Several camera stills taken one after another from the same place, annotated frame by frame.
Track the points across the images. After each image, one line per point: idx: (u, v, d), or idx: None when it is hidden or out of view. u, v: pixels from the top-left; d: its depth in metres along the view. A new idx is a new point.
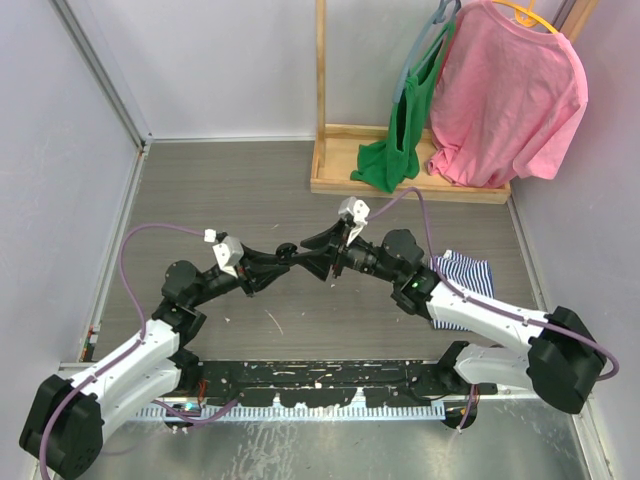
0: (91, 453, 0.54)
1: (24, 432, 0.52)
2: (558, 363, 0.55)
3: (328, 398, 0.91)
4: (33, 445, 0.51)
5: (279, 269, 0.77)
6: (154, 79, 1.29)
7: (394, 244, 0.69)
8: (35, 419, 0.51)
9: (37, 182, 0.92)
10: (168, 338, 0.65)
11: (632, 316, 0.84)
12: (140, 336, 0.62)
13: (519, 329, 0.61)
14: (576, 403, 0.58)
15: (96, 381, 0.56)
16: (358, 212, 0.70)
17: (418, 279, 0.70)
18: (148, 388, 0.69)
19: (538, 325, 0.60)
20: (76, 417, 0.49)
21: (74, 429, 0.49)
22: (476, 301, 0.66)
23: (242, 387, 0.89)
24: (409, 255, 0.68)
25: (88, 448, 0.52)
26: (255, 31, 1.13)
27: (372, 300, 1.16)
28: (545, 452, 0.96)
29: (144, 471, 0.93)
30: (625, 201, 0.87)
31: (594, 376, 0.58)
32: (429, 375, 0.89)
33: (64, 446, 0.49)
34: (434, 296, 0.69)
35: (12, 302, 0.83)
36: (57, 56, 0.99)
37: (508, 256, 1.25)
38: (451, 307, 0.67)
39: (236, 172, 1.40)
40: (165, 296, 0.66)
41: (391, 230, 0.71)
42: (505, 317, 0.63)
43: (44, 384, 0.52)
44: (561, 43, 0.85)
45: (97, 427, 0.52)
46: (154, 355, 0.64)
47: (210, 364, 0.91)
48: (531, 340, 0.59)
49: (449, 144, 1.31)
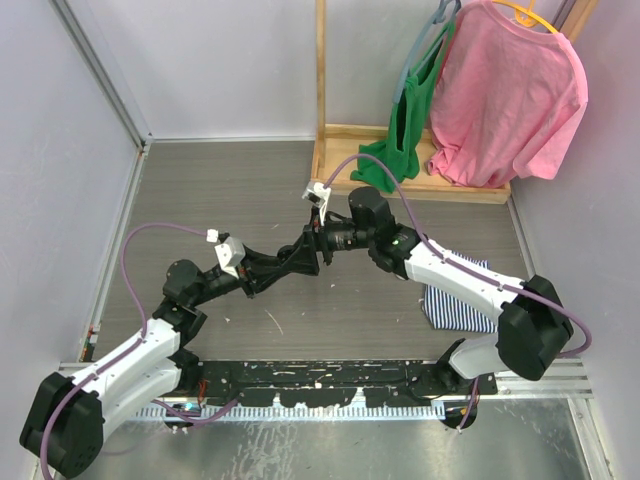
0: (90, 453, 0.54)
1: (24, 430, 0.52)
2: (526, 326, 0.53)
3: (328, 399, 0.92)
4: (33, 443, 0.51)
5: (279, 270, 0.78)
6: (154, 79, 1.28)
7: (358, 198, 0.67)
8: (35, 418, 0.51)
9: (37, 182, 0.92)
10: (168, 336, 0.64)
11: (632, 316, 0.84)
12: (141, 335, 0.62)
13: (494, 293, 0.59)
14: (539, 372, 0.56)
15: (96, 380, 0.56)
16: (316, 187, 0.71)
17: (397, 236, 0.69)
18: (150, 388, 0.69)
19: (513, 290, 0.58)
20: (77, 415, 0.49)
21: (76, 426, 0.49)
22: (454, 263, 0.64)
23: (242, 387, 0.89)
24: (374, 204, 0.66)
25: (88, 446, 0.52)
26: (255, 31, 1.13)
27: (372, 299, 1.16)
28: (544, 452, 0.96)
29: (145, 471, 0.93)
30: (625, 202, 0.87)
31: (559, 346, 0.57)
32: (429, 375, 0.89)
33: (66, 445, 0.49)
34: (413, 254, 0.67)
35: (12, 301, 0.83)
36: (57, 55, 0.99)
37: (508, 256, 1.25)
38: (429, 267, 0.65)
39: (236, 172, 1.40)
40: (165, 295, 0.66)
41: (354, 189, 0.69)
42: (481, 280, 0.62)
43: (46, 382, 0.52)
44: (561, 43, 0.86)
45: (97, 426, 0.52)
46: (155, 354, 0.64)
47: (210, 364, 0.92)
48: (504, 304, 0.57)
49: (449, 144, 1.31)
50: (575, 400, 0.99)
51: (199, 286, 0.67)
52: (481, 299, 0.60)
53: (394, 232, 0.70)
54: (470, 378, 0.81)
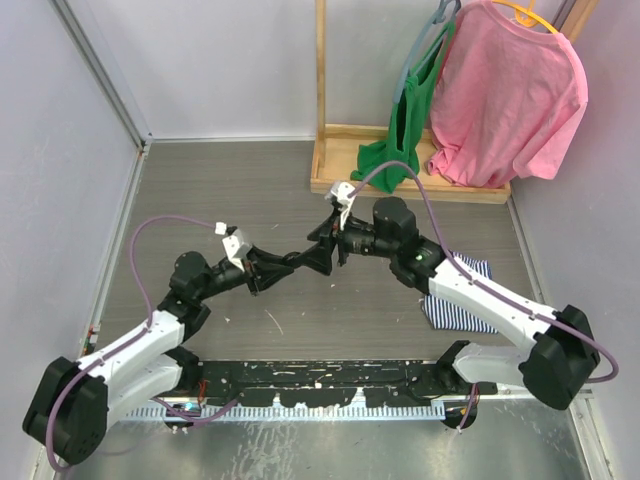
0: (95, 440, 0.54)
1: (30, 413, 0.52)
2: (558, 359, 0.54)
3: (329, 398, 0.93)
4: (36, 428, 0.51)
5: (284, 269, 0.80)
6: (154, 79, 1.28)
7: (384, 208, 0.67)
8: (42, 402, 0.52)
9: (37, 182, 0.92)
10: (172, 326, 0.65)
11: (632, 316, 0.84)
12: (147, 324, 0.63)
13: (525, 323, 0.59)
14: (564, 400, 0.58)
15: (102, 365, 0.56)
16: (342, 191, 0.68)
17: (421, 252, 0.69)
18: (151, 382, 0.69)
19: (546, 321, 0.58)
20: (81, 401, 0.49)
21: (80, 411, 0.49)
22: (483, 286, 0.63)
23: (242, 387, 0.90)
24: (401, 217, 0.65)
25: (92, 432, 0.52)
26: (255, 31, 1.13)
27: (372, 299, 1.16)
28: (545, 452, 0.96)
29: (145, 471, 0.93)
30: (625, 202, 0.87)
31: (585, 376, 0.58)
32: (429, 375, 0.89)
33: (69, 431, 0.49)
34: (438, 273, 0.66)
35: (12, 301, 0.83)
36: (57, 55, 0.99)
37: (508, 256, 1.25)
38: (455, 288, 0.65)
39: (236, 172, 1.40)
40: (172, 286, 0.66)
41: (380, 199, 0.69)
42: (512, 307, 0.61)
43: (53, 366, 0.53)
44: (561, 43, 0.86)
45: (102, 413, 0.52)
46: (160, 345, 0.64)
47: (210, 365, 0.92)
48: (536, 336, 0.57)
49: (449, 144, 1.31)
50: (575, 400, 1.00)
51: (205, 279, 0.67)
52: (510, 326, 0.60)
53: (418, 247, 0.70)
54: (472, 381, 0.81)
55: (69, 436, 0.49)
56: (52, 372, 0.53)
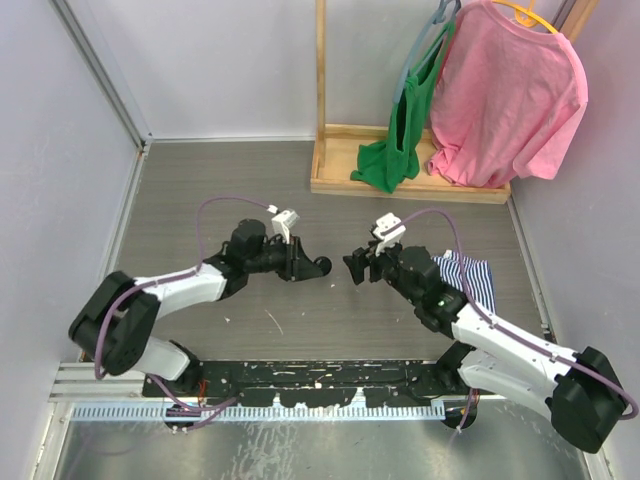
0: (131, 360, 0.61)
1: (80, 315, 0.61)
2: (582, 401, 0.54)
3: (328, 399, 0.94)
4: (87, 329, 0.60)
5: (309, 267, 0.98)
6: (154, 79, 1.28)
7: (410, 259, 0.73)
8: (95, 308, 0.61)
9: (37, 182, 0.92)
10: (217, 277, 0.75)
11: (632, 315, 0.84)
12: (195, 268, 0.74)
13: (546, 364, 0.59)
14: (595, 444, 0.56)
15: (156, 286, 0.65)
16: (383, 223, 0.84)
17: (443, 298, 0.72)
18: (169, 354, 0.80)
19: (567, 363, 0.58)
20: (137, 310, 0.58)
21: (130, 322, 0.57)
22: (503, 330, 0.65)
23: (241, 387, 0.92)
24: (425, 268, 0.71)
25: (132, 349, 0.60)
26: (255, 32, 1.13)
27: (372, 300, 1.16)
28: (545, 452, 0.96)
29: (145, 471, 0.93)
30: (625, 201, 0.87)
31: (616, 418, 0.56)
32: (429, 375, 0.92)
33: (117, 337, 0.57)
34: (461, 317, 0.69)
35: (12, 301, 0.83)
36: (57, 56, 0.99)
37: (508, 256, 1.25)
38: (477, 332, 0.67)
39: (236, 172, 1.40)
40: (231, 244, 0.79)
41: (408, 248, 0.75)
42: (531, 350, 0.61)
43: (112, 277, 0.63)
44: (561, 43, 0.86)
45: (145, 331, 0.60)
46: (203, 289, 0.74)
47: (210, 364, 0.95)
48: (557, 378, 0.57)
49: (449, 144, 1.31)
50: None
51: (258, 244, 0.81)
52: (532, 370, 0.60)
53: (442, 292, 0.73)
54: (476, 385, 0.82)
55: (118, 341, 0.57)
56: (109, 286, 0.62)
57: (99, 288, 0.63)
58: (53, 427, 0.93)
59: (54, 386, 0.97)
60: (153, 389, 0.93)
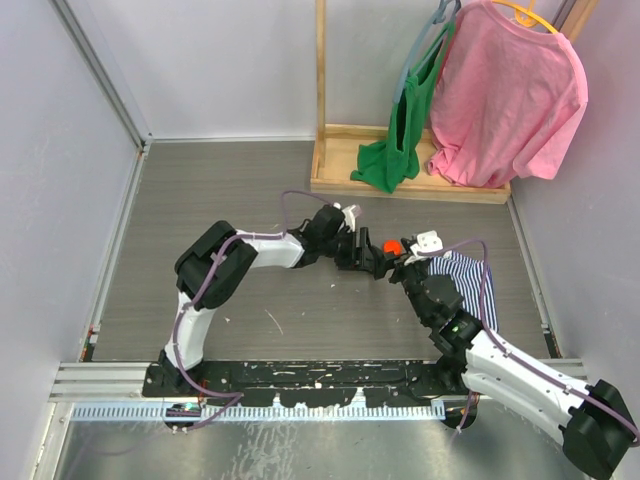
0: (220, 301, 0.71)
1: (186, 253, 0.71)
2: (595, 433, 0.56)
3: (328, 399, 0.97)
4: (192, 264, 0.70)
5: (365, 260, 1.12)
6: (154, 78, 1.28)
7: (435, 288, 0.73)
8: (202, 247, 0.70)
9: (37, 182, 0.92)
10: (296, 247, 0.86)
11: (632, 315, 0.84)
12: (282, 233, 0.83)
13: (560, 396, 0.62)
14: (604, 471, 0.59)
15: (251, 240, 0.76)
16: (421, 239, 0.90)
17: (457, 323, 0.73)
18: (200, 343, 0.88)
19: (580, 396, 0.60)
20: (240, 256, 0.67)
21: (232, 264, 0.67)
22: (517, 359, 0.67)
23: (242, 387, 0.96)
24: (449, 300, 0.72)
25: (226, 290, 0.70)
26: (256, 31, 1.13)
27: (372, 300, 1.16)
28: (545, 452, 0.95)
29: (145, 471, 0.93)
30: (626, 201, 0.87)
31: (624, 448, 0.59)
32: (429, 375, 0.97)
33: (220, 276, 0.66)
34: (474, 344, 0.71)
35: (13, 300, 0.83)
36: (57, 58, 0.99)
37: (509, 256, 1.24)
38: (491, 360, 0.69)
39: (236, 171, 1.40)
40: (311, 223, 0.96)
41: (431, 275, 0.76)
42: (545, 380, 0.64)
43: (222, 224, 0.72)
44: (561, 43, 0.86)
45: (240, 276, 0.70)
46: (280, 253, 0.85)
47: (210, 365, 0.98)
48: (571, 410, 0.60)
49: (449, 144, 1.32)
50: None
51: (337, 226, 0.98)
52: (546, 400, 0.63)
53: (456, 317, 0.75)
54: (475, 388, 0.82)
55: (218, 278, 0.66)
56: (216, 232, 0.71)
57: (209, 231, 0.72)
58: (53, 427, 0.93)
59: (54, 386, 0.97)
60: (153, 389, 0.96)
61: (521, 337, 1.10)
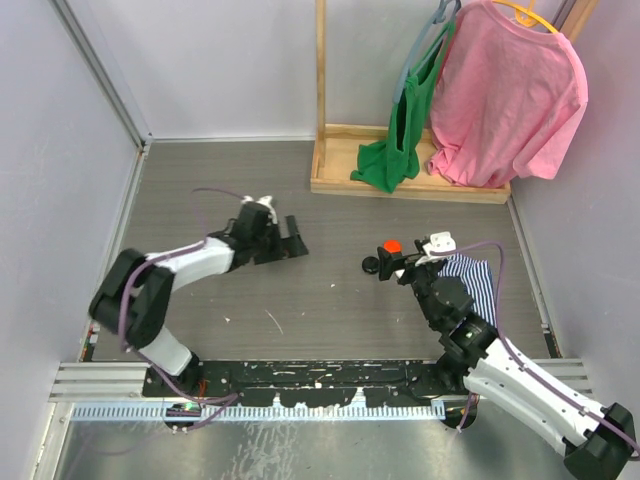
0: (150, 333, 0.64)
1: (97, 296, 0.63)
2: (606, 457, 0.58)
3: (328, 399, 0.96)
4: (105, 305, 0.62)
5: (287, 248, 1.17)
6: (154, 78, 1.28)
7: (444, 291, 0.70)
8: (111, 286, 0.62)
9: (37, 182, 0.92)
10: (224, 249, 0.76)
11: (632, 314, 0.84)
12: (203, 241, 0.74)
13: (576, 417, 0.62)
14: None
15: (167, 261, 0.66)
16: (435, 241, 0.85)
17: (470, 329, 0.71)
18: (180, 346, 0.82)
19: (597, 419, 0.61)
20: (152, 286, 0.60)
21: (147, 295, 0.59)
22: (534, 375, 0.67)
23: (242, 387, 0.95)
24: (459, 303, 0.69)
25: (153, 321, 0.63)
26: (256, 31, 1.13)
27: (372, 300, 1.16)
28: (544, 451, 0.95)
29: (145, 471, 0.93)
30: (626, 201, 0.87)
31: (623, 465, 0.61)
32: (429, 375, 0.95)
33: (137, 310, 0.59)
34: (490, 354, 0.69)
35: (13, 300, 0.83)
36: (58, 57, 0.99)
37: (509, 256, 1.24)
38: (506, 372, 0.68)
39: (236, 171, 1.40)
40: (236, 221, 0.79)
41: (440, 277, 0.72)
42: (561, 399, 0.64)
43: (126, 254, 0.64)
44: (561, 43, 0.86)
45: (163, 303, 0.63)
46: (210, 262, 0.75)
47: (210, 364, 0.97)
48: (587, 433, 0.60)
49: (449, 144, 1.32)
50: None
51: (265, 221, 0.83)
52: (561, 419, 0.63)
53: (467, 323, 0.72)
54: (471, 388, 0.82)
55: (137, 314, 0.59)
56: (123, 264, 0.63)
57: (113, 266, 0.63)
58: (54, 427, 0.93)
59: (54, 386, 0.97)
60: (153, 389, 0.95)
61: (521, 337, 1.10)
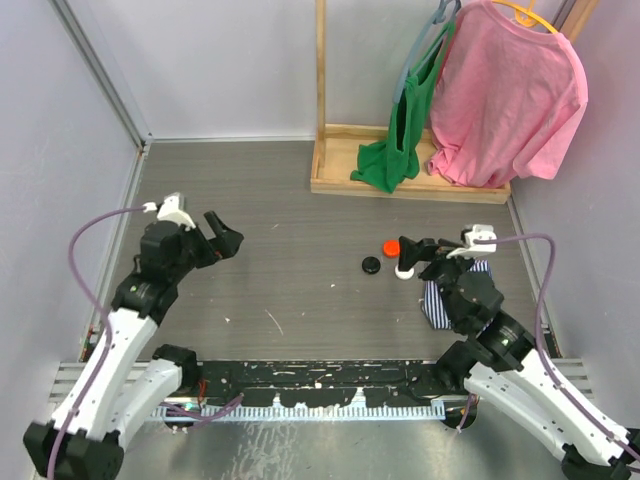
0: (112, 462, 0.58)
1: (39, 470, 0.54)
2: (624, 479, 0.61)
3: (328, 399, 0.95)
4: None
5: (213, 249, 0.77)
6: (154, 78, 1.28)
7: (472, 286, 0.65)
8: (41, 462, 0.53)
9: (37, 182, 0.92)
10: (136, 323, 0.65)
11: (631, 314, 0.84)
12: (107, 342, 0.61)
13: (603, 442, 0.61)
14: None
15: (78, 414, 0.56)
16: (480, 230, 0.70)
17: (504, 334, 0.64)
18: (161, 374, 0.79)
19: (623, 447, 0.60)
20: (77, 461, 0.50)
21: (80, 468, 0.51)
22: (568, 395, 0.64)
23: (242, 387, 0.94)
24: (488, 300, 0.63)
25: (108, 460, 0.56)
26: (255, 30, 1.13)
27: (372, 300, 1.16)
28: (544, 451, 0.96)
29: (145, 471, 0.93)
30: (625, 201, 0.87)
31: None
32: (429, 375, 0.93)
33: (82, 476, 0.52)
34: (526, 366, 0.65)
35: (13, 300, 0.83)
36: (57, 55, 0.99)
37: (509, 256, 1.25)
38: (540, 388, 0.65)
39: (236, 171, 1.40)
40: (142, 258, 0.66)
41: (466, 274, 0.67)
42: (590, 423, 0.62)
43: (29, 433, 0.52)
44: (561, 43, 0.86)
45: (104, 448, 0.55)
46: (131, 349, 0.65)
47: (210, 365, 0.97)
48: (611, 460, 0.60)
49: (449, 144, 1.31)
50: None
51: (175, 246, 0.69)
52: (585, 442, 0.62)
53: (497, 325, 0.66)
54: (472, 389, 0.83)
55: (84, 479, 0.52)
56: (34, 446, 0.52)
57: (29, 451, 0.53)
58: None
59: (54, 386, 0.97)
60: None
61: None
